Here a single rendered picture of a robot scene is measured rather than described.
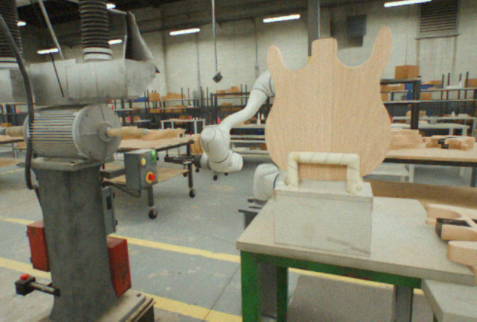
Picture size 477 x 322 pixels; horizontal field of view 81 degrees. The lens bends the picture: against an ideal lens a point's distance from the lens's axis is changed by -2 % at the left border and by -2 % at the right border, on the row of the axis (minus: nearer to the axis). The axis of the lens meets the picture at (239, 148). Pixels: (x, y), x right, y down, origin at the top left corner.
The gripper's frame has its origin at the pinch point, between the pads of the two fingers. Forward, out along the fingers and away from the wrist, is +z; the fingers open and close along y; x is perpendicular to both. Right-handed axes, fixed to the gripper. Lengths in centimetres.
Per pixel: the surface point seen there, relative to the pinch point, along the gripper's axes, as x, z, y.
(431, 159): -19, -157, 137
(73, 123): 23, 18, -43
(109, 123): 21.9, 11.4, -29.7
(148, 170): -5.5, 11.0, -5.0
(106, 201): -21.4, 31.1, -16.8
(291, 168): 10, -75, -50
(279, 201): 0, -72, -50
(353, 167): 11, -92, -50
